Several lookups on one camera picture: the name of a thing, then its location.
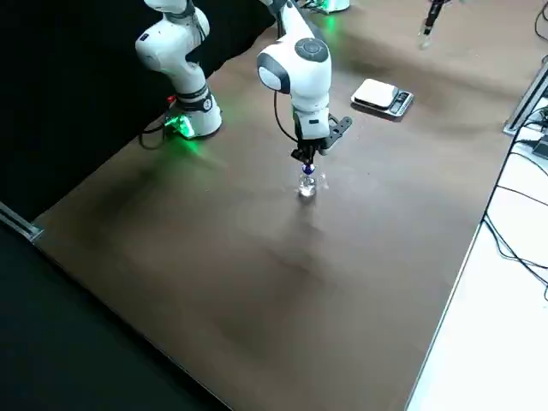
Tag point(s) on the silver electronic balance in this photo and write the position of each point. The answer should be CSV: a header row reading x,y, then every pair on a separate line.
x,y
381,96

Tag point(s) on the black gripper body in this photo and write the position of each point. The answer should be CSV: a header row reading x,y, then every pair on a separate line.
x,y
310,143

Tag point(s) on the clear glass bottle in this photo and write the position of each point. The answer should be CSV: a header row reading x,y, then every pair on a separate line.
x,y
424,40

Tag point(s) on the dropper bottle blue cap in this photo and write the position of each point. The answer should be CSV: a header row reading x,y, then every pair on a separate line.
x,y
307,185

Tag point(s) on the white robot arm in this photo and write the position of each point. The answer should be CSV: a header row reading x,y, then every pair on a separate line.
x,y
331,4
310,73

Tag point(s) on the aluminium frame post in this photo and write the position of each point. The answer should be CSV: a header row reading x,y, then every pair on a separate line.
x,y
21,224
526,100

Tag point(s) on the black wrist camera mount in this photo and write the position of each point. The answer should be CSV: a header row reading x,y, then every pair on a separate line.
x,y
338,130

